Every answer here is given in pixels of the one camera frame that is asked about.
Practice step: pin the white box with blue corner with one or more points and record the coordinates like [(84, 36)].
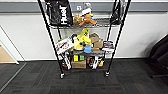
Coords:
[(86, 11)]

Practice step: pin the white box with red print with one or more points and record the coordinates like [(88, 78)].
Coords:
[(64, 46)]

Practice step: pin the orange plush toy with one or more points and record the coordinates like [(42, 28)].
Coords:
[(87, 20)]

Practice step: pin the long grey wall band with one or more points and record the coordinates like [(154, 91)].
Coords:
[(20, 7)]

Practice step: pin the small black bag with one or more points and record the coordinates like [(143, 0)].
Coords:
[(117, 15)]

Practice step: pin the white door frame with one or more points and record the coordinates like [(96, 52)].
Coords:
[(9, 45)]

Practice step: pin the dark box with white label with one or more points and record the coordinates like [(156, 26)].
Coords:
[(107, 46)]

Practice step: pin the black bag with white print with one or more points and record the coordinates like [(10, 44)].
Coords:
[(59, 13)]

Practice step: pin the yellow plush toy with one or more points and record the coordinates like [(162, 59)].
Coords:
[(81, 38)]

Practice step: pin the cardboard box with yellow items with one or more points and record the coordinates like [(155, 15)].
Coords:
[(78, 63)]

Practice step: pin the orange and black package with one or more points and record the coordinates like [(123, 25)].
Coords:
[(95, 62)]

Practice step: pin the white wall socket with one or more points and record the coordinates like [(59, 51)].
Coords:
[(79, 7), (87, 5)]

